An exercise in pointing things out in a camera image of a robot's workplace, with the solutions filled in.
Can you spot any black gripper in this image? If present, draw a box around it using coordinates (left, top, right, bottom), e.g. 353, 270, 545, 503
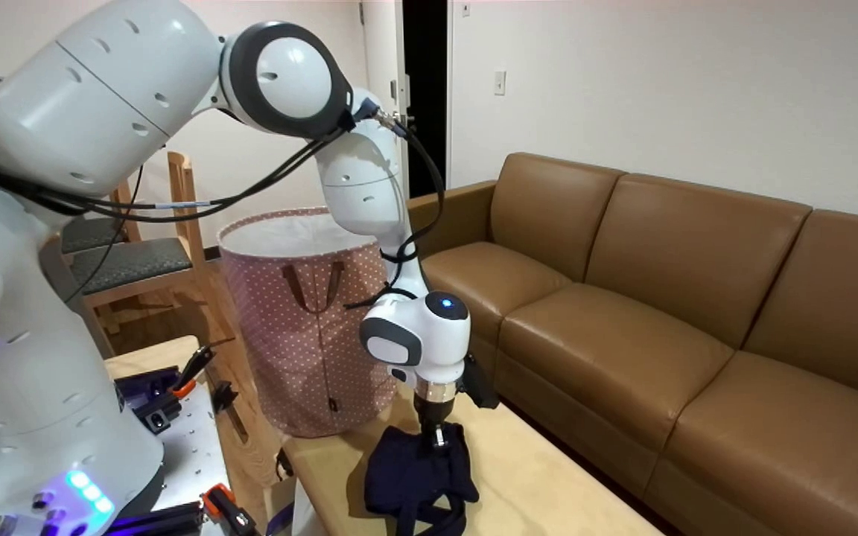
413, 396, 462, 451

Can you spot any black cloth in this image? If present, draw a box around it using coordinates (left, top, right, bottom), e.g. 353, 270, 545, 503
362, 420, 483, 536

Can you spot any pink dotted laundry bag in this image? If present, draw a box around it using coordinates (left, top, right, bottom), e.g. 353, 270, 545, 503
216, 204, 402, 441

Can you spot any black bar clamp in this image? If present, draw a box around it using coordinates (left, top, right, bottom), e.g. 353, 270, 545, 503
163, 337, 237, 401
207, 381, 254, 444

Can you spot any red and black clamp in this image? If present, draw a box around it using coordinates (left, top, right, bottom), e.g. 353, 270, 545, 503
197, 481, 264, 536

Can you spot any brown leather sofa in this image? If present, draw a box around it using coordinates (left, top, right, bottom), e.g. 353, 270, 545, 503
408, 149, 858, 536

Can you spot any metal robot mounting plate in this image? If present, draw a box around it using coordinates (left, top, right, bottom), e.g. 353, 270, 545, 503
112, 366, 233, 517

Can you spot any black controller box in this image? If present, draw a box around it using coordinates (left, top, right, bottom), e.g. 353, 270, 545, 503
112, 366, 185, 438

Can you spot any wooden chair grey cushion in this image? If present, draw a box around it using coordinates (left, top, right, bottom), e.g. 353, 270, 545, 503
79, 145, 215, 337
54, 171, 143, 252

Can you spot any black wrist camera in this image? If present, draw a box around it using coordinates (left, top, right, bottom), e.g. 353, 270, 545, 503
456, 344, 501, 410

